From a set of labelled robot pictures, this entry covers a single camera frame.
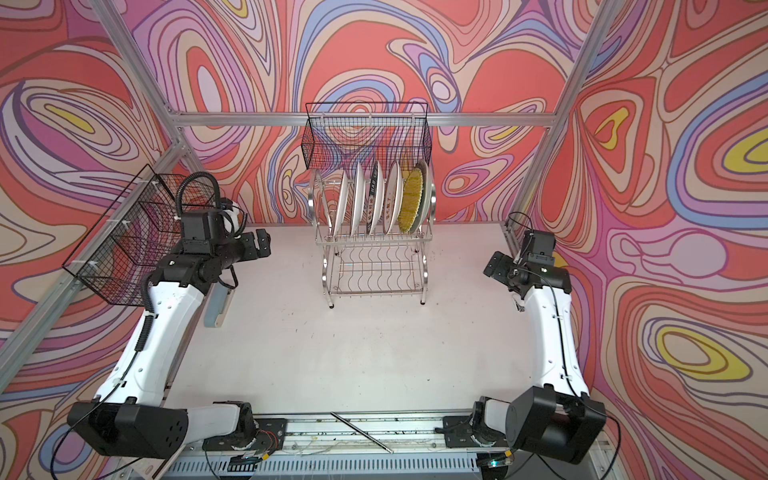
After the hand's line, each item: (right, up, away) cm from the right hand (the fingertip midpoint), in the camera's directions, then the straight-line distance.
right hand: (506, 279), depth 79 cm
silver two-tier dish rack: (-38, +3, +23) cm, 45 cm away
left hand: (-66, +11, -4) cm, 67 cm away
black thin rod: (-32, -41, -7) cm, 52 cm away
